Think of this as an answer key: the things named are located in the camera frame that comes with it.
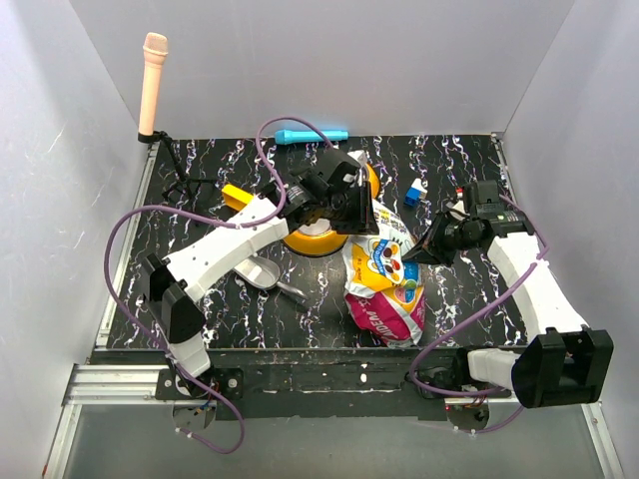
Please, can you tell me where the yellow toy brick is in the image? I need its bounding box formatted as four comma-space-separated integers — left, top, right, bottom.
221, 184, 255, 212

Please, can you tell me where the pink microphone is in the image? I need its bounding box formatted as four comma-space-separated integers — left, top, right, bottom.
138, 32, 169, 144

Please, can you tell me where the cyan flashlight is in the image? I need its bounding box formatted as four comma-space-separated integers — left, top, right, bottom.
275, 130, 349, 145

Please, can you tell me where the yellow double pet bowl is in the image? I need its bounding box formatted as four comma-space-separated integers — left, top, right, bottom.
284, 165, 379, 257

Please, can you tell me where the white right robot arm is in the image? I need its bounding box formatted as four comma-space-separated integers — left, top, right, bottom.
402, 211, 614, 409

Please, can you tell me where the silver metal scoop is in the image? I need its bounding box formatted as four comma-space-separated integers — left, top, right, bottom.
234, 255, 308, 300

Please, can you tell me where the blue toy brick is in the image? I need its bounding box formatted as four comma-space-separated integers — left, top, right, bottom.
403, 179, 427, 208

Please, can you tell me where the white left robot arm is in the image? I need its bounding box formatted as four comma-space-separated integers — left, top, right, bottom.
141, 168, 378, 399

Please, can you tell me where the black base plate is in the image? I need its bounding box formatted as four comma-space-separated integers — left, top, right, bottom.
89, 345, 525, 423

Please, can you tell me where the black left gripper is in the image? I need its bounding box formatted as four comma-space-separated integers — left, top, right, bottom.
322, 181, 379, 237

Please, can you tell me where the aluminium frame rail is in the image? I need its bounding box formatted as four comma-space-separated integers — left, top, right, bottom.
42, 144, 166, 479

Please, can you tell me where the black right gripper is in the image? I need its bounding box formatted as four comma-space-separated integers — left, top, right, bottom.
402, 211, 478, 268

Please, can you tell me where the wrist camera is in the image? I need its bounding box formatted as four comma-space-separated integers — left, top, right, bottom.
447, 181, 535, 238
314, 148, 360, 189

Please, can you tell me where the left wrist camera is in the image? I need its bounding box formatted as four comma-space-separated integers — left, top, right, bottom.
314, 148, 360, 189

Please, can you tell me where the pink white pet food bag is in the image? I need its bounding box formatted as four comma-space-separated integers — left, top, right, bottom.
341, 201, 425, 347

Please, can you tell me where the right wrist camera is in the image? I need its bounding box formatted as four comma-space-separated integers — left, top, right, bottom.
447, 181, 535, 238

